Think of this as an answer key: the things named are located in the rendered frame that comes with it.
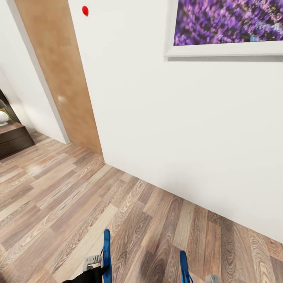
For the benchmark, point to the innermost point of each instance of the fixed window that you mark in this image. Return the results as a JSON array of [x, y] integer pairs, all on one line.
[[8, 109]]

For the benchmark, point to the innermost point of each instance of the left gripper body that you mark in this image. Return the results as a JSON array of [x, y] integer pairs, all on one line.
[[91, 276]]

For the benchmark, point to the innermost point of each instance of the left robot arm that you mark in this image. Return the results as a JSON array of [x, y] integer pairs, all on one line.
[[90, 274]]

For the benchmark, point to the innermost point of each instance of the sliding door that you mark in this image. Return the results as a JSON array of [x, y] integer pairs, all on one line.
[[50, 28]]

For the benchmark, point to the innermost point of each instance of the nightstand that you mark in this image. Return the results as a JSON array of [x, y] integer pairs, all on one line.
[[14, 137]]

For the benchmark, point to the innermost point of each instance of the painting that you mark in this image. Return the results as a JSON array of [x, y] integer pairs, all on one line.
[[202, 28]]

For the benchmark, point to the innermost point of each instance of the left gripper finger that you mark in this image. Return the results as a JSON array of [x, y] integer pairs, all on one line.
[[104, 269]]

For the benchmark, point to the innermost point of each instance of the electric switch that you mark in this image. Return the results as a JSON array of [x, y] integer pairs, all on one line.
[[86, 10]]

